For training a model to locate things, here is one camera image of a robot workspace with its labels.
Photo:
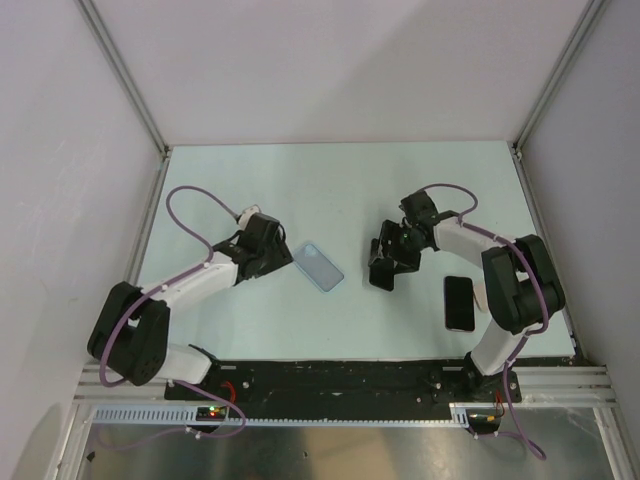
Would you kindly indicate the right controller board with wires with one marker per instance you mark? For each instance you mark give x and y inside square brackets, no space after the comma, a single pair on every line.
[483,422]

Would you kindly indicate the beige phone case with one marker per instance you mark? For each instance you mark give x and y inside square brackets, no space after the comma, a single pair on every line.
[480,296]

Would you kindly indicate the left aluminium corner post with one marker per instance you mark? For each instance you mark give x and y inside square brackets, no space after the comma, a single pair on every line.
[106,43]

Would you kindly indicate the right aluminium corner post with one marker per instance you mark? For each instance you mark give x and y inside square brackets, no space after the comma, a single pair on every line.
[576,42]

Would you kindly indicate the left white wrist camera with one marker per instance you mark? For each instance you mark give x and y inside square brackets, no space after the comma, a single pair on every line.
[244,217]

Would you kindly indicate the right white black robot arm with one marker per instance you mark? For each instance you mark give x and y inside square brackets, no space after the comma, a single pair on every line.
[521,285]

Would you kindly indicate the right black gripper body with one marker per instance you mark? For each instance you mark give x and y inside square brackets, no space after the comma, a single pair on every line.
[404,248]

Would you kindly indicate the aluminium corner post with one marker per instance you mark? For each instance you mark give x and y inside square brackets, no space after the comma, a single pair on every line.
[106,43]
[576,42]

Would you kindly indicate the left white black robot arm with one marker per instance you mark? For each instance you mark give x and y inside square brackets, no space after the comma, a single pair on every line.
[131,336]

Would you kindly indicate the light blue phone case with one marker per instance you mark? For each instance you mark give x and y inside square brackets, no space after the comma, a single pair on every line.
[317,267]

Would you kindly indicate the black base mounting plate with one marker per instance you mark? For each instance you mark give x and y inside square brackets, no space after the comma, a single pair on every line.
[442,380]

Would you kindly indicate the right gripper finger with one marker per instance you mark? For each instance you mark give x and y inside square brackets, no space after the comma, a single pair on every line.
[382,274]
[376,253]

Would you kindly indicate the white slotted cable duct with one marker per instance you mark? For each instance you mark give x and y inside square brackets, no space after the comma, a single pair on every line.
[193,415]

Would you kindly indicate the left aluminium side rail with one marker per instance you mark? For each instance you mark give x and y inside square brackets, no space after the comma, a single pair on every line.
[136,258]

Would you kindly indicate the left controller board with LEDs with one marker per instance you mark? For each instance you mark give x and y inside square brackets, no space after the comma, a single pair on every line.
[211,413]

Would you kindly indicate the black phone pink edge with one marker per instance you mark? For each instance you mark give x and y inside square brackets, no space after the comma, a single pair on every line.
[459,304]

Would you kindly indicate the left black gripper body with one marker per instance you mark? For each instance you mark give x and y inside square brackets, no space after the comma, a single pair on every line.
[273,256]

